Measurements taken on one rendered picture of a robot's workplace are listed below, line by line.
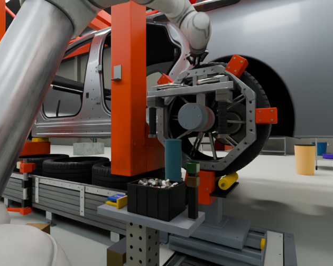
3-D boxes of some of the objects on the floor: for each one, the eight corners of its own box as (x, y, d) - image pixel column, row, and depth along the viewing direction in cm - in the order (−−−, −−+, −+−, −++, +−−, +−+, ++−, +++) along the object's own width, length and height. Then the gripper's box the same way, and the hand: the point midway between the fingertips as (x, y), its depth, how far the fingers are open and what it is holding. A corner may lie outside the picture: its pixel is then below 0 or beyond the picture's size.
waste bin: (328, 157, 710) (327, 141, 711) (330, 158, 673) (330, 141, 673) (311, 156, 735) (311, 141, 735) (312, 157, 698) (312, 141, 698)
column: (159, 311, 88) (159, 213, 89) (146, 330, 79) (146, 221, 80) (140, 301, 93) (140, 209, 94) (126, 319, 84) (126, 217, 85)
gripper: (186, 56, 103) (186, 75, 127) (212, 50, 102) (207, 69, 126) (183, 43, 104) (184, 64, 127) (209, 36, 103) (204, 58, 127)
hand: (195, 64), depth 123 cm, fingers closed
